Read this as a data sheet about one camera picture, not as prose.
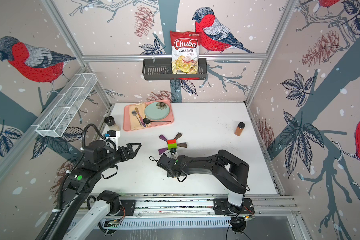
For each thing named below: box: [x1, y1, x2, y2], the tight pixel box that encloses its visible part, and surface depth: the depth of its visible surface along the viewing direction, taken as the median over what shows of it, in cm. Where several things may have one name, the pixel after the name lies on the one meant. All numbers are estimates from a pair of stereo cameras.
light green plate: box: [144, 101, 170, 121], surface depth 117 cm
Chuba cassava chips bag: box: [170, 30, 202, 74], surface depth 87 cm
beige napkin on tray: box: [129, 102, 146, 131], surface depth 115 cm
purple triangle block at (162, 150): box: [158, 147, 168, 155], surface depth 96 cm
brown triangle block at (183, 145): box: [177, 142, 187, 148], surface depth 97 cm
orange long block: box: [171, 152, 178, 160], surface depth 80 cm
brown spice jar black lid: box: [234, 121, 246, 137], surface depth 97 cm
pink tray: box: [123, 99, 174, 132], surface depth 113 cm
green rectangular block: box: [167, 143, 178, 151], surface depth 97 cm
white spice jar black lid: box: [104, 116, 121, 131], surface depth 99 cm
